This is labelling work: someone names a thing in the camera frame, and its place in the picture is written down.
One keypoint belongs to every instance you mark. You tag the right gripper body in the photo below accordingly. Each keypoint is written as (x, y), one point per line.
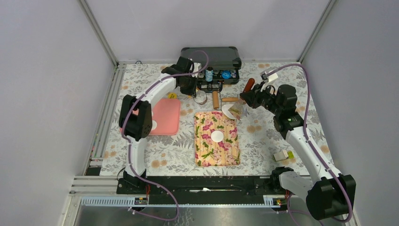
(266, 99)

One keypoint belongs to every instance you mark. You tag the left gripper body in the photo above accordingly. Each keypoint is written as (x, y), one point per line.
(189, 85)

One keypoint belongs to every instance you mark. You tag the wooden double-ended rolling pin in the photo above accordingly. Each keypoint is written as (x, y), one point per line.
(217, 100)

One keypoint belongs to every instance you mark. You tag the floral yellow tray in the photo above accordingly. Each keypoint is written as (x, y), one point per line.
(211, 154)

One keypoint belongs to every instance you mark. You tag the white dough ball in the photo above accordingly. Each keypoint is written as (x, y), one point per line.
(217, 136)

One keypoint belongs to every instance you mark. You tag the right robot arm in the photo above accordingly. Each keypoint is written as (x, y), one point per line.
(329, 193)

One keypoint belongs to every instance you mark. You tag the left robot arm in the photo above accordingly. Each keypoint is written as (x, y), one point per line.
(135, 169)

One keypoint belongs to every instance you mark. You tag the white dough wrapper lower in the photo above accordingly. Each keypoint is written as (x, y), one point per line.
(154, 125)

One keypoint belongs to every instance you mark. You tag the yellow big blind button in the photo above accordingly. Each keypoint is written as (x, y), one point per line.
(172, 95)

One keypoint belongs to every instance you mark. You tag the blue white chip stack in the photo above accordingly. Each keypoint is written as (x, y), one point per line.
(209, 74)

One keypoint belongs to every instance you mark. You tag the blue small blind button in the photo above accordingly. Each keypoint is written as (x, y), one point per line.
(226, 74)

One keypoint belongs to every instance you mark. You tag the pink plastic tray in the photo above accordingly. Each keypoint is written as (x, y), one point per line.
(165, 120)

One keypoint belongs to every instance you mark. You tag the black poker chip case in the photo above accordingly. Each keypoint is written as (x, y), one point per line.
(221, 59)

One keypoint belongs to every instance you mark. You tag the white green eraser block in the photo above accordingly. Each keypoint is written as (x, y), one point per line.
(283, 155)

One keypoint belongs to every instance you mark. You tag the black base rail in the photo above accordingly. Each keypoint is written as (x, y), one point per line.
(202, 190)

